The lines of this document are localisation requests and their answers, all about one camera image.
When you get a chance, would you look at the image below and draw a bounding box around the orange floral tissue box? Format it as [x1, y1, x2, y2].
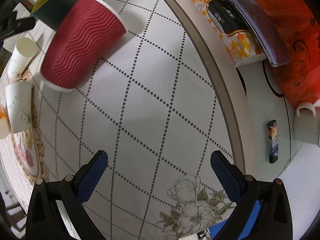
[192, 0, 266, 67]

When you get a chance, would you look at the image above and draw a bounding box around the white paper cup with calligraphy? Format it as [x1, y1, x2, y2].
[5, 80, 32, 133]

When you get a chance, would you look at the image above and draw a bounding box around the dark green cup yellow inside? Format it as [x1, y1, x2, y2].
[31, 0, 78, 31]

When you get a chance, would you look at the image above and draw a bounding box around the red corrugated paper cup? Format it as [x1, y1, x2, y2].
[40, 0, 127, 92]

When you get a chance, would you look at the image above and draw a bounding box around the white paper cup lying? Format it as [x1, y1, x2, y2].
[7, 37, 37, 80]

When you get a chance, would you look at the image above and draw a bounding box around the black pouch on tissue box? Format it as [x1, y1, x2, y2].
[207, 0, 249, 36]

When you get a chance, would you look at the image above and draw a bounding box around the orange and white cup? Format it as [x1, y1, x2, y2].
[0, 105, 10, 140]

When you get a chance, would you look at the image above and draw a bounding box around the orange plastic bag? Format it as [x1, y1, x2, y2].
[255, 0, 319, 107]

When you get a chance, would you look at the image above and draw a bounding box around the white enamel mug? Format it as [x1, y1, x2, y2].
[294, 102, 319, 147]

